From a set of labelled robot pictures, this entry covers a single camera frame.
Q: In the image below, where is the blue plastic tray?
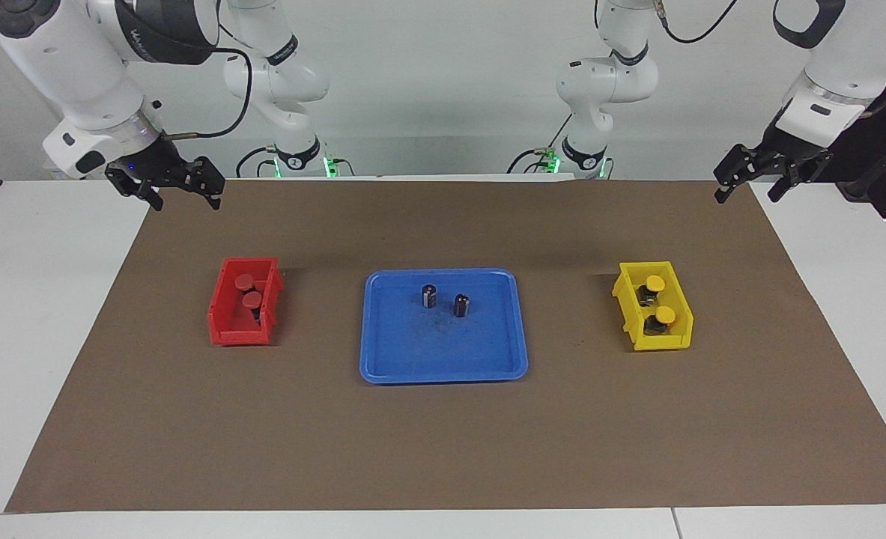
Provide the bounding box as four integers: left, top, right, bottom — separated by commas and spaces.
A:
359, 268, 530, 385

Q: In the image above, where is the red plastic bin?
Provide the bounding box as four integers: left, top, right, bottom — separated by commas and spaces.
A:
207, 257, 285, 347

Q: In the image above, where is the yellow plastic bin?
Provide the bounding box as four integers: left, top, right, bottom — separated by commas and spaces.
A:
611, 261, 694, 353

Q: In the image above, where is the brown paper table mat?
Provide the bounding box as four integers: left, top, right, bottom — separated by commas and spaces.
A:
4, 178, 886, 514

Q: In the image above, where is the black base cable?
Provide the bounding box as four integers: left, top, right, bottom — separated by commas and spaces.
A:
235, 144, 279, 179
506, 112, 572, 174

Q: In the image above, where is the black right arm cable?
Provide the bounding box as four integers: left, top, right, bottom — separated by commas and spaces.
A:
162, 22, 255, 142

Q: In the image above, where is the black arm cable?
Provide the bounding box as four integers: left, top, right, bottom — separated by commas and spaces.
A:
162, 22, 255, 142
656, 0, 739, 44

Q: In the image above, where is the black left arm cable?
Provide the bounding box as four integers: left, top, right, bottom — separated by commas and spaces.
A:
656, 0, 739, 44

